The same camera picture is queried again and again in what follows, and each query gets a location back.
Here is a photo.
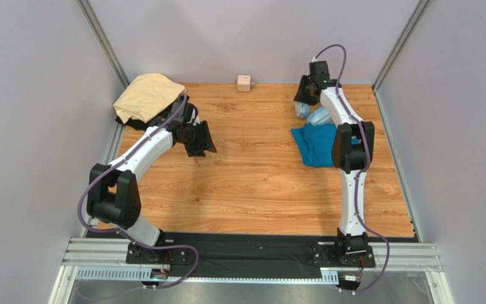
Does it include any right aluminium corner post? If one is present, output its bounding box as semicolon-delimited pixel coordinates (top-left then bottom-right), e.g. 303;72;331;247
371;0;433;93

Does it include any left aluminium corner post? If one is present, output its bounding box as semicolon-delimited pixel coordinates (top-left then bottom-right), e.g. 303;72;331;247
76;0;130;88

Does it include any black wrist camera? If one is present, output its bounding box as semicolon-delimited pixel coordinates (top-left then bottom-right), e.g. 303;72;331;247
173;95;201;125
309;61;330;82

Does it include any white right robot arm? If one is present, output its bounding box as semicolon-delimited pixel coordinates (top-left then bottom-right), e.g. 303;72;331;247
294;75;375;263

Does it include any beige t shirt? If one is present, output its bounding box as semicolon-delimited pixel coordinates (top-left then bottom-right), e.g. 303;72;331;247
113;73;187;123

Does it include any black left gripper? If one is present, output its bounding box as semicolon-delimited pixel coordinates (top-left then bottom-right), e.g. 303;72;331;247
179;120;218;158

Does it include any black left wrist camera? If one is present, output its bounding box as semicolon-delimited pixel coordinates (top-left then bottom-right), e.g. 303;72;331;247
173;95;201;125

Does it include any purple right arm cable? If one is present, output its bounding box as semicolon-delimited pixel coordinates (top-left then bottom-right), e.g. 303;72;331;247
313;44;391;295

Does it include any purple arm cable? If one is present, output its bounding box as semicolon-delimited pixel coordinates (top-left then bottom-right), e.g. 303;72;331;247
313;44;391;295
77;93;200;291

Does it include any blue t shirt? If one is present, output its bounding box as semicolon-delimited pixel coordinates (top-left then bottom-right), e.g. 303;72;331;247
290;123;337;167

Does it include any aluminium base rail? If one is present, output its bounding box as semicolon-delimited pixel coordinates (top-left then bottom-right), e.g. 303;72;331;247
49;232;453;303

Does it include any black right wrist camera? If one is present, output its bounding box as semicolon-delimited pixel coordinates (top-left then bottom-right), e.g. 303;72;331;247
309;61;330;82

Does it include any black t shirt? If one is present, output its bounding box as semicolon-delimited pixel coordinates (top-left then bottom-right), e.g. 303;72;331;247
115;110;170;131

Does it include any black base mat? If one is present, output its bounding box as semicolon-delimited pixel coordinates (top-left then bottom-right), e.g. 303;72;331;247
85;231;420;279

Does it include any aluminium corner post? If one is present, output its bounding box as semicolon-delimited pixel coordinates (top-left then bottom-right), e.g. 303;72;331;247
371;0;433;93
76;0;130;88

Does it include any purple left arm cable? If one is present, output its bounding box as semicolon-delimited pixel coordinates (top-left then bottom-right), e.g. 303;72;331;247
77;93;200;291

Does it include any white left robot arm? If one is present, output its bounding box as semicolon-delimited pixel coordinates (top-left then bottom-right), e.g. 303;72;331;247
81;120;216;250

